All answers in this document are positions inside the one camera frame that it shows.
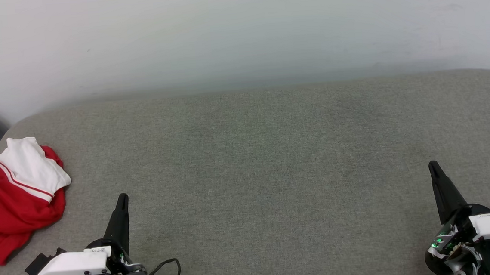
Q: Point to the grey fabric sofa seat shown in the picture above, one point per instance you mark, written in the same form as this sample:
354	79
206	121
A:
256	175

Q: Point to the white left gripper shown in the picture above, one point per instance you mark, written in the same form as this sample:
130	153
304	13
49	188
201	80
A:
70	266

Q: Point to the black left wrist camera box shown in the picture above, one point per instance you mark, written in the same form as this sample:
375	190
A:
38	264

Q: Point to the red and white jersey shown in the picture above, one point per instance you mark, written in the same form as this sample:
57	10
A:
8	210

